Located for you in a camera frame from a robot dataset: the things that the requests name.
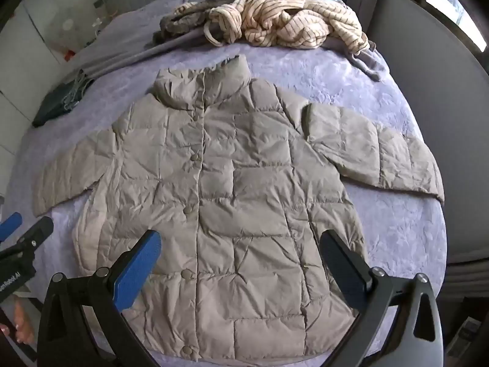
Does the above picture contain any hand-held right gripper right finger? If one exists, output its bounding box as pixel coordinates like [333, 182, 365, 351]
[320, 230, 446, 367]

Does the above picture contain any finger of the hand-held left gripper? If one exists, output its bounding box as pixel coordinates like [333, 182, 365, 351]
[0, 213, 23, 243]
[0, 217, 54, 262]

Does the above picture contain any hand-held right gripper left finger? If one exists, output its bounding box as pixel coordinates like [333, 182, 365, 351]
[36, 230, 162, 367]

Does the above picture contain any beige puffer jacket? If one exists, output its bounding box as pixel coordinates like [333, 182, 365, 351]
[32, 54, 446, 362]

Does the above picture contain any person's left hand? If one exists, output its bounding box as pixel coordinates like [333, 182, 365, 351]
[0, 301, 37, 347]

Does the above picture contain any dark green folded garment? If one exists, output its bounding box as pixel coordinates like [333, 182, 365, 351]
[32, 69, 96, 128]

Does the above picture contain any white wardrobe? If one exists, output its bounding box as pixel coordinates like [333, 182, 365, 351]
[0, 0, 109, 123]

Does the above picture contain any lavender embossed bedspread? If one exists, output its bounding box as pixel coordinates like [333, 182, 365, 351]
[0, 0, 448, 367]

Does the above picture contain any white standing fan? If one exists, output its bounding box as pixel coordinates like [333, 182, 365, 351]
[57, 14, 97, 59]

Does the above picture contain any grey fleece blanket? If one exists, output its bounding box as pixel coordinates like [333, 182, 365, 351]
[65, 0, 390, 82]

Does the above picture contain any grey-brown fleece garment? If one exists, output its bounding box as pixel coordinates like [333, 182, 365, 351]
[153, 0, 325, 44]

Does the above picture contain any cream striped fleece robe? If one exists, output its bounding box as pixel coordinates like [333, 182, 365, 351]
[204, 0, 371, 56]

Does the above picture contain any window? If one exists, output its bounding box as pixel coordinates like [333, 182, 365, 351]
[397, 0, 489, 51]

